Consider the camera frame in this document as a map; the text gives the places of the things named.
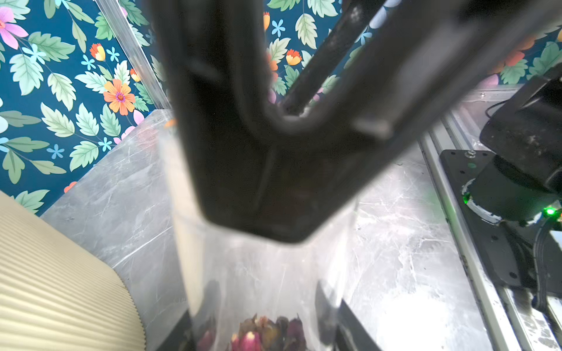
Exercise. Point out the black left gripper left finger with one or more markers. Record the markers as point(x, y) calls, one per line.
point(188, 334)

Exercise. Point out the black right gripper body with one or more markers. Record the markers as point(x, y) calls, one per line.
point(257, 169)

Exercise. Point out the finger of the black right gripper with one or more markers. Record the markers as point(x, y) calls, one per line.
point(351, 24)

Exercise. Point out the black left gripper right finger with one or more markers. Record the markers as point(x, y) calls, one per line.
point(338, 327)

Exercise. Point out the clear flower tea jar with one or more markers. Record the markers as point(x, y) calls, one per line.
point(258, 294)

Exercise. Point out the cream ribbed trash bin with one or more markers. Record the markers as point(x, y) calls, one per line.
point(57, 296)

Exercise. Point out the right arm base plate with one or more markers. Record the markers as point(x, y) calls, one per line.
point(503, 209)

